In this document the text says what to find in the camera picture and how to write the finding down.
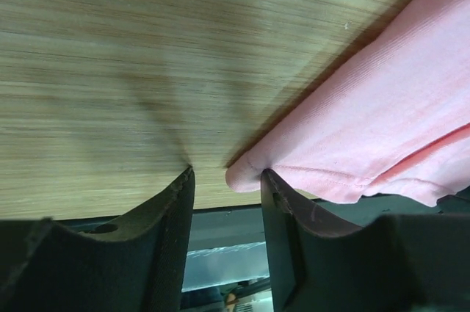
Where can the pink t shirt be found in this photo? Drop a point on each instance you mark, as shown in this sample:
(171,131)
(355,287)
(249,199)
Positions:
(393,119)

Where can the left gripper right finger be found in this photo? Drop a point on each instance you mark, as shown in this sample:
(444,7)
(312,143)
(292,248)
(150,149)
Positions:
(400,262)

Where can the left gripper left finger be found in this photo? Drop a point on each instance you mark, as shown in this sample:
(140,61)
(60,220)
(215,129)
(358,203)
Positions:
(134,262)

